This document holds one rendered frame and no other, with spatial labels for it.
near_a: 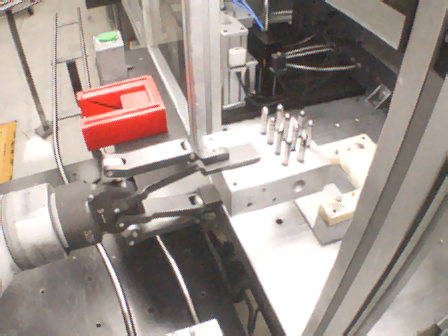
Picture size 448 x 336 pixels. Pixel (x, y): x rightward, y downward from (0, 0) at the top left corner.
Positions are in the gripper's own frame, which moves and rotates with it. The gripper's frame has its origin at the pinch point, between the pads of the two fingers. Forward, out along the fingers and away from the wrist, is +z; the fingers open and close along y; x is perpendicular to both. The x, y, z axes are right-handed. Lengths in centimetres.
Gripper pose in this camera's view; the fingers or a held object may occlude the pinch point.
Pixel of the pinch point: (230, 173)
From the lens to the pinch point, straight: 46.0
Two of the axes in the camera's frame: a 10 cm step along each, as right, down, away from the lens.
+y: 0.0, -7.0, -7.2
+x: -3.5, -6.7, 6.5
